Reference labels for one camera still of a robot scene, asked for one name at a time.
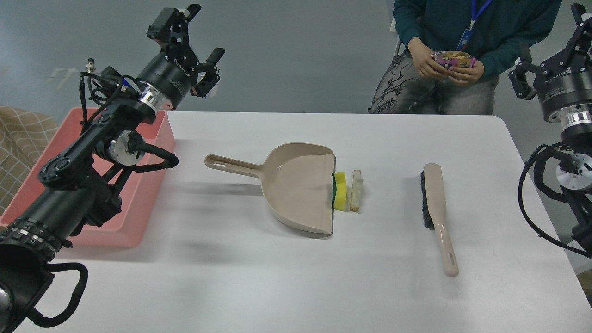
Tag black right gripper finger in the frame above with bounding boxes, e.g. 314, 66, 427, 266
509, 44, 541, 100
570, 3, 591, 42

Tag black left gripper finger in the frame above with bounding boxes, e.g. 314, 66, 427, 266
147, 4, 202, 44
191, 47, 225, 98

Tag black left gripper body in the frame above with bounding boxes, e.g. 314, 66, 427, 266
137, 44, 205, 111

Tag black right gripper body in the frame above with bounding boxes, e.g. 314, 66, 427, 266
534, 31, 591, 122

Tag beige plastic dustpan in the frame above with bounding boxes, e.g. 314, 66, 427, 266
204, 142, 336, 235

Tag beige hand brush black bristles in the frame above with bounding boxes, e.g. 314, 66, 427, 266
420, 163, 460, 278

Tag yellow green sponge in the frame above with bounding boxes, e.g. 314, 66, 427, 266
332, 171, 347, 211

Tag white bread slice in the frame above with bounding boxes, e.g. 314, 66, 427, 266
349, 169, 364, 211

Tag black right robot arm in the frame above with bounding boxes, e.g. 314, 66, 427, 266
509, 3, 592, 258

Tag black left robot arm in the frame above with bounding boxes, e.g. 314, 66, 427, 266
0, 4, 225, 333

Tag pink plastic bin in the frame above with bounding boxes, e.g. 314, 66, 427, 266
1, 107, 175, 248

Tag person's left hand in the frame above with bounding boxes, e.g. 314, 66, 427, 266
446, 60, 485, 87

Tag person's right hand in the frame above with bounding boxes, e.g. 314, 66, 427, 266
407, 37, 447, 80

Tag seated person dark sweater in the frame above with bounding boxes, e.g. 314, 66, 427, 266
368, 0, 561, 116

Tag pink snack packet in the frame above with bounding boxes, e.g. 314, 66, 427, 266
431, 51, 476, 69

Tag beige checkered cloth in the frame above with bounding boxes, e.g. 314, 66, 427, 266
0, 105, 59, 213

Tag blue lanyard id badge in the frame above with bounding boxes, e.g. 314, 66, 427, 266
456, 0, 493, 51

